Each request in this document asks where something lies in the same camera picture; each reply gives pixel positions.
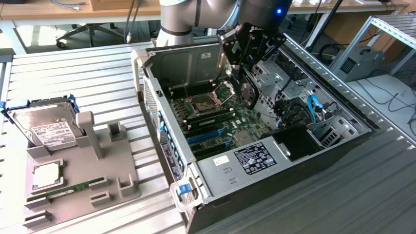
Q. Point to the wooden desk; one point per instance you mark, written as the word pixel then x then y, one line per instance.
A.
pixel 32 13

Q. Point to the silver CPU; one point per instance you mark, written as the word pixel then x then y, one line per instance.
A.
pixel 47 176

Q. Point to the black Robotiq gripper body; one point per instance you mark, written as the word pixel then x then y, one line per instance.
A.
pixel 263 14

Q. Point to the grey power supply unit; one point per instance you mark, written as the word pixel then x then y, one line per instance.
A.
pixel 220 175

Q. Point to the grey parts rack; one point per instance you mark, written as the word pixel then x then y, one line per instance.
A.
pixel 81 170

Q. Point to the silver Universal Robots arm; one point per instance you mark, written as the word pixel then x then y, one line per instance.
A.
pixel 176 14

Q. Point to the black stand pole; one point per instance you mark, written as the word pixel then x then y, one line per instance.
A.
pixel 324 23

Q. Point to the blue case latch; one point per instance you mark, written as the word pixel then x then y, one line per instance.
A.
pixel 183 189

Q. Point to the graphics card with metal bracket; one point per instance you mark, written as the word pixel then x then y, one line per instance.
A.
pixel 248 95

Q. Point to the CPU socket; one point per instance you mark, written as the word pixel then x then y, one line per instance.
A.
pixel 201 105

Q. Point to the green RAM stick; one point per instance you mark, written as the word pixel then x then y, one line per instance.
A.
pixel 212 121
pixel 64 190

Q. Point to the black plastic shroud box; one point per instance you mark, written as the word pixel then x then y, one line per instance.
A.
pixel 292 143

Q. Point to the silver hard disk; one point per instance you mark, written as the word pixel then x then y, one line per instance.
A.
pixel 41 122

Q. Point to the metal socket cover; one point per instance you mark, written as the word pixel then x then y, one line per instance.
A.
pixel 224 93

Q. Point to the silver chipset heatsink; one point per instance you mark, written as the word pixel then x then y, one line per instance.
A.
pixel 243 137

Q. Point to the grey control box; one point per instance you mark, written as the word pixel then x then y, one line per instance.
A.
pixel 360 63

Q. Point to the blue expansion slot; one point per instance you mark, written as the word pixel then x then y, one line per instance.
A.
pixel 204 137

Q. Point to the silver drive cage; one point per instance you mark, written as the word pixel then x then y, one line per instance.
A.
pixel 269 80

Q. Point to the aluminium profile frame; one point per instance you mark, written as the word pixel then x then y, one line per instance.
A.
pixel 396 26

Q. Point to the silver disk bay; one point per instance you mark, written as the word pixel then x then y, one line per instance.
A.
pixel 331 136

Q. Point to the brown cardboard box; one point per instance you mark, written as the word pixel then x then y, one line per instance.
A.
pixel 111 5

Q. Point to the green Dell motherboard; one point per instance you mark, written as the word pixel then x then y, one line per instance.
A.
pixel 240 117

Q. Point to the grey office chair base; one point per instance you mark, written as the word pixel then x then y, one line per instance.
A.
pixel 91 31

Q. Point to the blue disk caddy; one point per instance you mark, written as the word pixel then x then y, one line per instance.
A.
pixel 3 107

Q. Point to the open black PC case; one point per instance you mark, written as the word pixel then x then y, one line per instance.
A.
pixel 276 195

